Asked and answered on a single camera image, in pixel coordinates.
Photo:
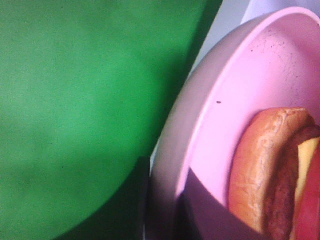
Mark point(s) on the pink round plate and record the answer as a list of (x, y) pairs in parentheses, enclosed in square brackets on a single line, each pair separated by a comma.
[(270, 61)]

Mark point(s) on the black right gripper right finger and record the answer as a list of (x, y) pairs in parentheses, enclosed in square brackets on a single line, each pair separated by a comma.
[(201, 217)]

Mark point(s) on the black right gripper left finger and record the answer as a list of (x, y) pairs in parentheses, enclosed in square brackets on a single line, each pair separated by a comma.
[(122, 216)]

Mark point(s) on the green table cloth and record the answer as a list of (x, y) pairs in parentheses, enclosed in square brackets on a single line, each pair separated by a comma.
[(85, 89)]

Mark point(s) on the white microwave oven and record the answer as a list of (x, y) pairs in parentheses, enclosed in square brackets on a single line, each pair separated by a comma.
[(233, 13)]

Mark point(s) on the burger with sesame bun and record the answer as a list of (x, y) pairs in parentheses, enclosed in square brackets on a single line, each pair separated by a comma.
[(274, 184)]

